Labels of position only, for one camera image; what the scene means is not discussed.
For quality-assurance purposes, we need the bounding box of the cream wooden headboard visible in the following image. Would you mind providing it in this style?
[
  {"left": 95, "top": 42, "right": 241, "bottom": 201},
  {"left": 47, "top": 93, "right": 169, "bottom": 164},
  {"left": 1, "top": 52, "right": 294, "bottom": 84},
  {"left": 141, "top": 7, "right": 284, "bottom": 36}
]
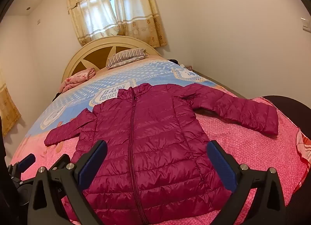
[{"left": 62, "top": 36, "right": 161, "bottom": 85}]

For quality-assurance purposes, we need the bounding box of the pink floral folded quilt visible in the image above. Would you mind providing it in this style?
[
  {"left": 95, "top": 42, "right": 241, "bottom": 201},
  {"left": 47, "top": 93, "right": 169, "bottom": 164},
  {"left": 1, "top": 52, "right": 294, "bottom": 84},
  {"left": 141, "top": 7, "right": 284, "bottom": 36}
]
[{"left": 59, "top": 68, "right": 96, "bottom": 94}]

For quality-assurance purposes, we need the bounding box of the white wall switch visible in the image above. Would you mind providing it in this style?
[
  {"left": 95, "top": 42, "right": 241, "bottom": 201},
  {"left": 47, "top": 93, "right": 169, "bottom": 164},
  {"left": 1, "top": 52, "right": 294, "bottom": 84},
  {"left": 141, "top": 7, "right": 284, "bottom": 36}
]
[{"left": 300, "top": 17, "right": 311, "bottom": 32}]

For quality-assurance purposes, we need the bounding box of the striped pillow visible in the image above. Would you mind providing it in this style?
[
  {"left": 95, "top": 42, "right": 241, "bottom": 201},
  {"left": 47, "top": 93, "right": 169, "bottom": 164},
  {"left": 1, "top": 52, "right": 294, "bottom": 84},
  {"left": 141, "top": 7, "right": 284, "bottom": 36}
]
[{"left": 106, "top": 48, "right": 148, "bottom": 69}]

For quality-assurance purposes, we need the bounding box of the dark clutter beside bed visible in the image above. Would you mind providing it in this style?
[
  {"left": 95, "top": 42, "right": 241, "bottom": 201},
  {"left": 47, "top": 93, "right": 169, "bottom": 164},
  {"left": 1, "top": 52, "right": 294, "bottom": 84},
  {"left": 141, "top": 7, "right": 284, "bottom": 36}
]
[{"left": 168, "top": 59, "right": 192, "bottom": 69}]

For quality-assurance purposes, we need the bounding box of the pink and blue printed blanket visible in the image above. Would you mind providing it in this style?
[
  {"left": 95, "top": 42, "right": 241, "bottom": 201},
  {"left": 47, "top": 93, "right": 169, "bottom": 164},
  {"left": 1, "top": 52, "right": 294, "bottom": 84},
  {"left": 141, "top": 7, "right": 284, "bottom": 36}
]
[{"left": 5, "top": 56, "right": 311, "bottom": 225}]

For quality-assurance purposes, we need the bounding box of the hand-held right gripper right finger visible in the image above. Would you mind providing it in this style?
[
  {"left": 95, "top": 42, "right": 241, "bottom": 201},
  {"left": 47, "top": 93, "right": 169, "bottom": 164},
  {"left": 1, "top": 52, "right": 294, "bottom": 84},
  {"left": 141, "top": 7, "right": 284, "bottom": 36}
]
[{"left": 206, "top": 140, "right": 286, "bottom": 225}]

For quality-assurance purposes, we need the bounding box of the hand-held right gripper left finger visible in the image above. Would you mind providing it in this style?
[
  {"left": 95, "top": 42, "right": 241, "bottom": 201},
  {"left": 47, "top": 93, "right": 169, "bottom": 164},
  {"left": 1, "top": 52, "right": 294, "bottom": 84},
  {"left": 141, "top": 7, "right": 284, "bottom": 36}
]
[{"left": 27, "top": 140, "right": 108, "bottom": 225}]

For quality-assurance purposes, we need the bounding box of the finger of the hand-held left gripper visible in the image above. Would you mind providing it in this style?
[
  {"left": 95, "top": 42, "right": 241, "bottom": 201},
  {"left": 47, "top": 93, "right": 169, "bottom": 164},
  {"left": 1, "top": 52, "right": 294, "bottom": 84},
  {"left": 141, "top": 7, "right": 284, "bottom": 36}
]
[
  {"left": 8, "top": 153, "right": 36, "bottom": 182},
  {"left": 50, "top": 154, "right": 71, "bottom": 170}
]

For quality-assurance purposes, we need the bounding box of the magenta puffer jacket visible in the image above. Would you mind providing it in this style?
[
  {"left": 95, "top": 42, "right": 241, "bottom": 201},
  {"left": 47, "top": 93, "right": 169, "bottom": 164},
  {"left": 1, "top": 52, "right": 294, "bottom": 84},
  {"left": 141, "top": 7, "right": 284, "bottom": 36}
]
[{"left": 44, "top": 83, "right": 279, "bottom": 224}]

